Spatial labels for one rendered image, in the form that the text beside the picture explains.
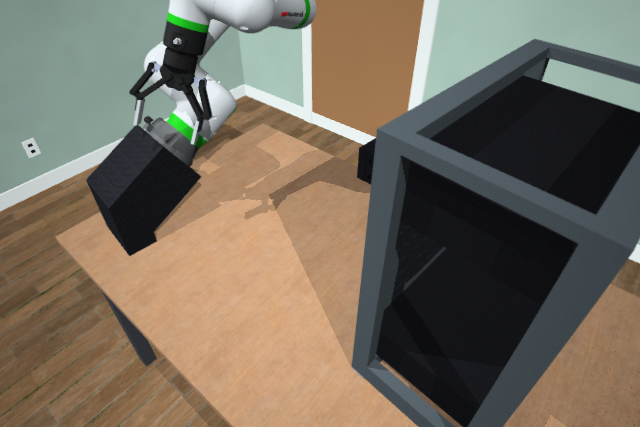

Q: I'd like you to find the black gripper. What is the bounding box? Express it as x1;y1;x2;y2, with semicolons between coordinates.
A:
129;47;212;145

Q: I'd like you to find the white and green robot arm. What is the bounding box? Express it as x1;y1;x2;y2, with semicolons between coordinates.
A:
143;0;317;167

